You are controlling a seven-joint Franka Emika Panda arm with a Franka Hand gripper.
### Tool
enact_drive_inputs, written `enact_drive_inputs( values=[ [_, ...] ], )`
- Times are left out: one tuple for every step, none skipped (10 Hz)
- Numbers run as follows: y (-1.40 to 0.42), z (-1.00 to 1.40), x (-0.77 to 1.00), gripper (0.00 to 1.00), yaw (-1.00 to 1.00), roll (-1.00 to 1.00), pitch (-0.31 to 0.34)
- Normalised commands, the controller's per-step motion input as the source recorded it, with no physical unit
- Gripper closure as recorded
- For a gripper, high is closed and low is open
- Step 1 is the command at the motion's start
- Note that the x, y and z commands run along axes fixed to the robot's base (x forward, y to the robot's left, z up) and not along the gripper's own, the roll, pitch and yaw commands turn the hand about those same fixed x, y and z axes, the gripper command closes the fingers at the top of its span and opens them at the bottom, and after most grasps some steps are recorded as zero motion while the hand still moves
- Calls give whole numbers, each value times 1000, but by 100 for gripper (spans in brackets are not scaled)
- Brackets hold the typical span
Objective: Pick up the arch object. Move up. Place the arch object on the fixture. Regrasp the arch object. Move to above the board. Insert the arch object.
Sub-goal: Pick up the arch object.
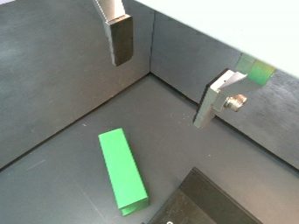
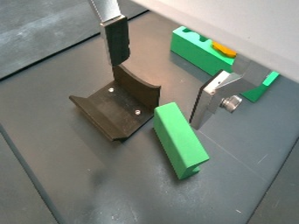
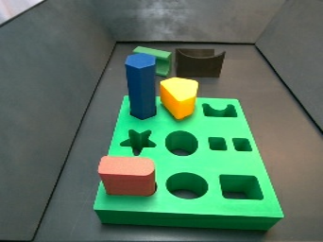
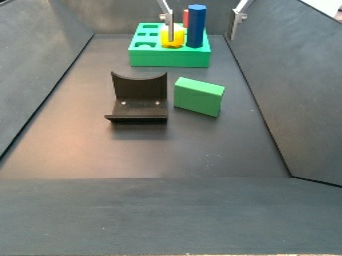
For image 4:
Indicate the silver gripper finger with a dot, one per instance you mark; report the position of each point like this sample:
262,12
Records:
166,16
239,16

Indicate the yellow wedge block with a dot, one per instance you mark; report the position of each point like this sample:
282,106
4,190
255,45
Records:
178,39

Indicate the black curved fixture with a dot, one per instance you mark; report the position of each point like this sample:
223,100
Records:
140,98

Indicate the blue hexagonal prism block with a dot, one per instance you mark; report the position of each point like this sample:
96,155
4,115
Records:
195,27

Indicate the red rounded block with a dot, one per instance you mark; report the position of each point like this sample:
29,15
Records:
186,18

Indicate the green arch block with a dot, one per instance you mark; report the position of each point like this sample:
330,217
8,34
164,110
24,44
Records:
198,96

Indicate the green shape sorter board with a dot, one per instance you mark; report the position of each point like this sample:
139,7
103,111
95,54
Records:
147,53

